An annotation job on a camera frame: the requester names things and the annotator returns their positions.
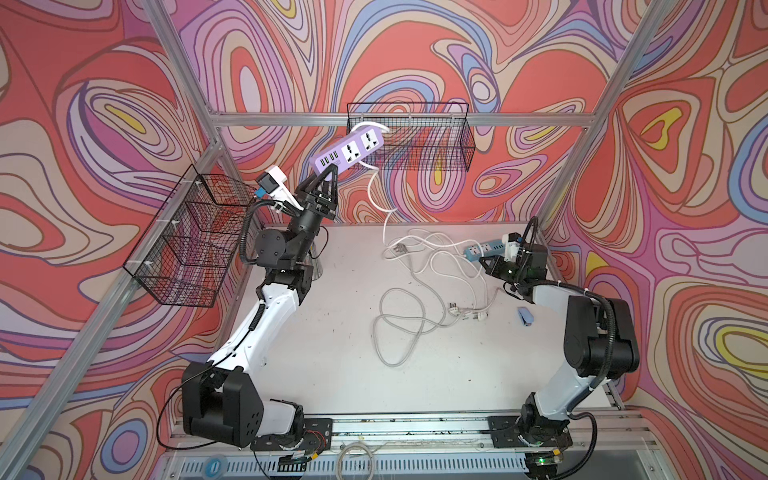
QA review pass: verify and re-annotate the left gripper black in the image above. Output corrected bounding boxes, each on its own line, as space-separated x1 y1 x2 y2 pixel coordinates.
281 169 334 271

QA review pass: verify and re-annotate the purple power strip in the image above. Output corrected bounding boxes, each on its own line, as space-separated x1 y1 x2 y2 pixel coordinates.
310 121 481 319

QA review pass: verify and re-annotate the black power strip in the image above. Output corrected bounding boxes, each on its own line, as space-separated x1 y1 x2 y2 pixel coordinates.
371 240 449 369

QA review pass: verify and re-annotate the blue power strip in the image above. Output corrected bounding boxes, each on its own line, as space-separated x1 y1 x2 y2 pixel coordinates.
382 228 502 321

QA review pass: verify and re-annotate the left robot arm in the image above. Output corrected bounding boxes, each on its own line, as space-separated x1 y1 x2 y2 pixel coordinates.
175 164 339 448

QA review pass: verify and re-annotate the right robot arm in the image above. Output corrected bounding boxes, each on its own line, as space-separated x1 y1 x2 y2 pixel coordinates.
479 217 640 471

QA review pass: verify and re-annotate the small blue plug cover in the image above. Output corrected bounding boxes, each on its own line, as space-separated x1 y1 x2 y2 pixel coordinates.
517 307 535 326

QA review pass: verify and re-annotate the metal pen cup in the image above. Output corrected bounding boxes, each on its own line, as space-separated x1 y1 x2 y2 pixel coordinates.
308 247 324 281

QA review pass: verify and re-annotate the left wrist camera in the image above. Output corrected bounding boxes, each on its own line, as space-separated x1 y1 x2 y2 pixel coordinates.
254 165 303 218

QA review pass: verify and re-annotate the black wire basket back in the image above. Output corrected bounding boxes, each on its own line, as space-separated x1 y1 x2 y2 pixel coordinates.
346 100 476 172

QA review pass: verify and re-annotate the black wire basket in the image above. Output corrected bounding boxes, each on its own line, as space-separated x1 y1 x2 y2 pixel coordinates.
346 100 476 172
123 166 254 308

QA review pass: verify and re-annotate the black wire basket left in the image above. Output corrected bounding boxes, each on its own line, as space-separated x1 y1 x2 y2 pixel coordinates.
123 166 254 308

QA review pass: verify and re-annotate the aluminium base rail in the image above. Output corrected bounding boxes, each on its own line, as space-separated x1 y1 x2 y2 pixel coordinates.
151 410 675 479

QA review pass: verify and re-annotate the white coiled cable front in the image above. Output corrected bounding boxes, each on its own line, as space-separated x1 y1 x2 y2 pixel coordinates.
334 442 376 480

